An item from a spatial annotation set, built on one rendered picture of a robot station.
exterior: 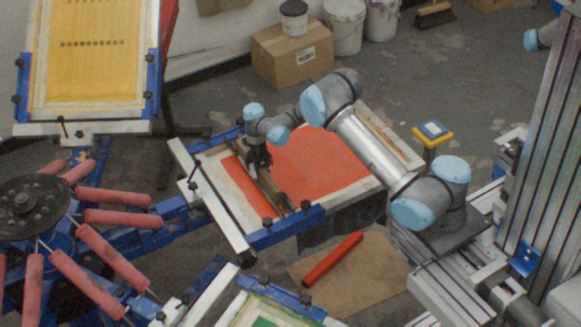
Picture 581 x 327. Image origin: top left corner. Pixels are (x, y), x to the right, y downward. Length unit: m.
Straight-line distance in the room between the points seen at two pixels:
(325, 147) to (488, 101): 2.09
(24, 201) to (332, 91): 1.05
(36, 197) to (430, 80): 3.17
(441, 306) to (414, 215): 0.32
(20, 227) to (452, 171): 1.35
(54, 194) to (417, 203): 1.18
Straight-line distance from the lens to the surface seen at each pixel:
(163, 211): 2.42
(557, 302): 2.00
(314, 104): 1.85
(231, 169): 2.64
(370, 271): 3.44
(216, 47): 4.65
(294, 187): 2.54
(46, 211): 2.18
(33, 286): 2.14
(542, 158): 1.81
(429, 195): 1.82
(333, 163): 2.63
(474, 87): 4.68
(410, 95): 4.53
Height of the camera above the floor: 2.80
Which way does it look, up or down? 45 degrees down
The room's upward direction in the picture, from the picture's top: 4 degrees counter-clockwise
